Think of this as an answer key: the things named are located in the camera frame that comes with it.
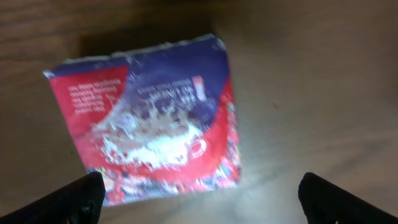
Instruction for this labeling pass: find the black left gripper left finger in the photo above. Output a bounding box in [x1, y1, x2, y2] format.
[1, 172, 105, 224]

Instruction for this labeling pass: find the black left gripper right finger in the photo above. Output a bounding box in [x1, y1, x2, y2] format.
[298, 172, 397, 224]

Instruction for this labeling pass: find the red purple pad package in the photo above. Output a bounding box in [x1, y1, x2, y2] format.
[44, 34, 241, 207]

